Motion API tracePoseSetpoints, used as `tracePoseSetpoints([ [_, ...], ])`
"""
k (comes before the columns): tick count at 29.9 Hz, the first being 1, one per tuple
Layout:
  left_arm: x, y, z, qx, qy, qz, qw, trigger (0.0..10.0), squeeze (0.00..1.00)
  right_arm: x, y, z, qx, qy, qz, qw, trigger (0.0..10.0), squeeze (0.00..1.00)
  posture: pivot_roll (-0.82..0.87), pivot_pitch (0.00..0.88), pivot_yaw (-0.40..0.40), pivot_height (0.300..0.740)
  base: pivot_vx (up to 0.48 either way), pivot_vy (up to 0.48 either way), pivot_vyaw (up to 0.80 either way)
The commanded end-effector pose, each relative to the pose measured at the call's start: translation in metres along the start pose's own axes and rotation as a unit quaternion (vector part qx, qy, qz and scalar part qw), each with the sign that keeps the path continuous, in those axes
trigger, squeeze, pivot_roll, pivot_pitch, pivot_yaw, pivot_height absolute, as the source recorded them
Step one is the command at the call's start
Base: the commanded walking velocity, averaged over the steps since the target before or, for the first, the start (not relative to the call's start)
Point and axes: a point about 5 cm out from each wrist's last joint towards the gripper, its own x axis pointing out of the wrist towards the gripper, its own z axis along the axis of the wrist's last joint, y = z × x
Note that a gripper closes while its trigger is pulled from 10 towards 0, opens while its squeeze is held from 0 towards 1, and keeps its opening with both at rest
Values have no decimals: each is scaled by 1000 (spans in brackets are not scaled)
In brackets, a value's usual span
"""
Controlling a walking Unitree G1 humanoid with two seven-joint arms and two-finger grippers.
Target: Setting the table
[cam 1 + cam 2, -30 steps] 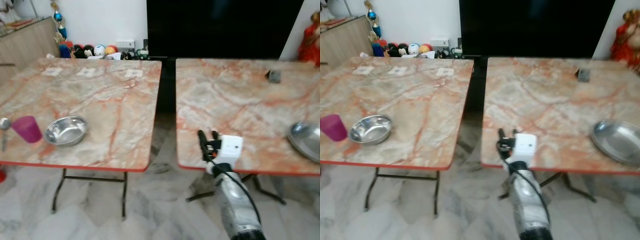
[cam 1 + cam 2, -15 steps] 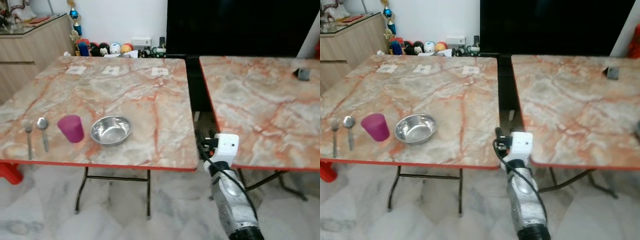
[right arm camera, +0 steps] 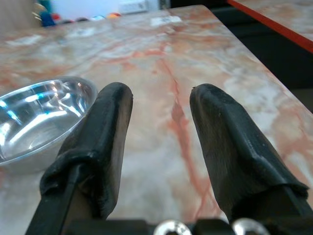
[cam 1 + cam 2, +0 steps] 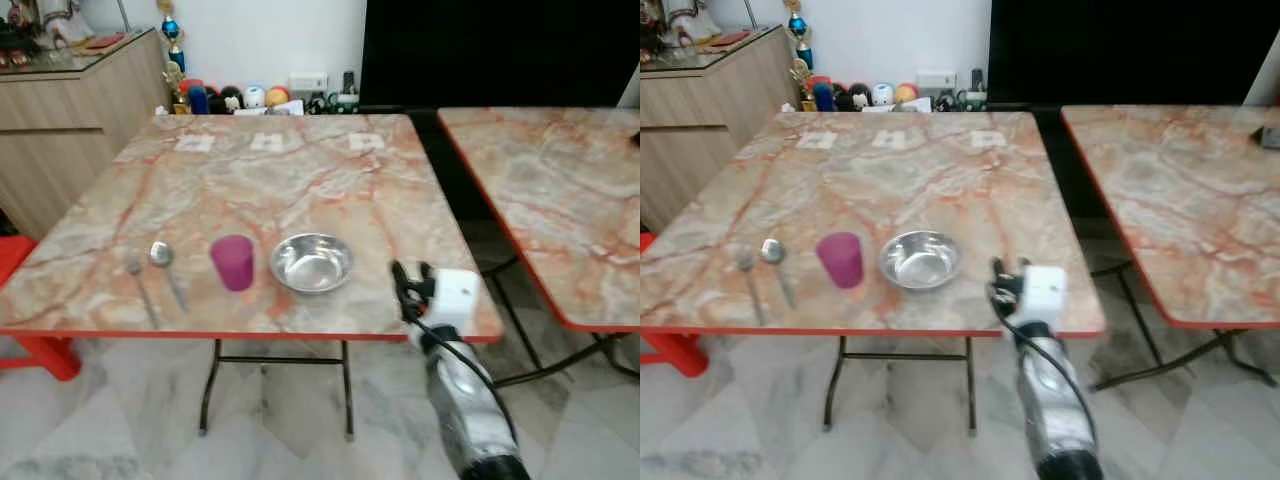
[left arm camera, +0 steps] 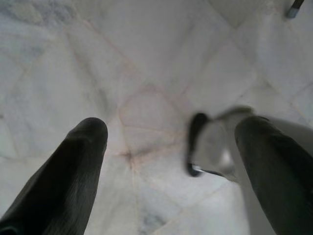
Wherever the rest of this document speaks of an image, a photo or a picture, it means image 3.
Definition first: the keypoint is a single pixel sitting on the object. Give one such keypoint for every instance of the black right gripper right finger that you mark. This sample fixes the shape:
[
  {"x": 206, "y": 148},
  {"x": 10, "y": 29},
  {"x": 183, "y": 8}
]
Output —
[{"x": 232, "y": 151}]

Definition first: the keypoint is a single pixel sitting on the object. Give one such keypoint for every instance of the shiny steel bowl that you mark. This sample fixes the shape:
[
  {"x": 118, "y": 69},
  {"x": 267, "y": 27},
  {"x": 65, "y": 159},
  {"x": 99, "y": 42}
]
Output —
[{"x": 36, "y": 117}]

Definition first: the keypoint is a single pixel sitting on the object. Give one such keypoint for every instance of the blue fuzzy toy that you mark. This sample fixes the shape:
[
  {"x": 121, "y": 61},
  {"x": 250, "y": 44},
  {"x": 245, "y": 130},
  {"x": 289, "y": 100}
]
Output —
[{"x": 47, "y": 18}]

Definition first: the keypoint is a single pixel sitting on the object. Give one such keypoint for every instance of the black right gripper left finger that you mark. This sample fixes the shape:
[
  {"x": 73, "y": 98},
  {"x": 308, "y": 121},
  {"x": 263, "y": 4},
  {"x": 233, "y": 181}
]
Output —
[{"x": 102, "y": 137}]

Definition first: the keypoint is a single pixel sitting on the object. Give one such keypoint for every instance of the red-edged marble table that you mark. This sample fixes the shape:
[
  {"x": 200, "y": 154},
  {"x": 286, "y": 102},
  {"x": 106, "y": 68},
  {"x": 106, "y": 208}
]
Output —
[{"x": 288, "y": 17}]

